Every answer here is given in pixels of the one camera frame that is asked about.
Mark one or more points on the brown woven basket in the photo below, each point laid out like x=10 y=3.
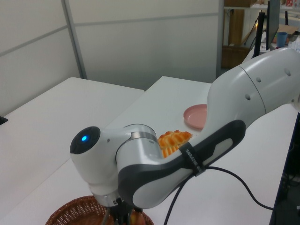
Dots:
x=77 y=211

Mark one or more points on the cardboard box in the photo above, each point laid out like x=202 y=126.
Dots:
x=291 y=29

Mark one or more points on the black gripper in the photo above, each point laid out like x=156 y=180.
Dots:
x=122 y=215

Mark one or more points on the brown wooden cabinet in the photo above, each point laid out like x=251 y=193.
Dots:
x=234 y=56

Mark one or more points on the white office partition panel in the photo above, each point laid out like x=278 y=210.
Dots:
x=140 y=47

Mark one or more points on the pink plate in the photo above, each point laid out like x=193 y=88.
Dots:
x=194 y=116

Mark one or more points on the dark blue desk side panel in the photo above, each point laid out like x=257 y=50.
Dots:
x=281 y=187

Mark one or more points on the braided toy bread loaf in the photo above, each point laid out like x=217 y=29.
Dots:
x=173 y=138

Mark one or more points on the striped toy bread roll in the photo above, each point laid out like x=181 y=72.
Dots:
x=167 y=152

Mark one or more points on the black upright stand pole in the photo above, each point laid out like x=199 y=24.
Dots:
x=259 y=35

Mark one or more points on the blue cup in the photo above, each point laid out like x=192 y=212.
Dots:
x=282 y=39

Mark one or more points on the dark computer monitor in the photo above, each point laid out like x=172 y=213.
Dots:
x=273 y=23

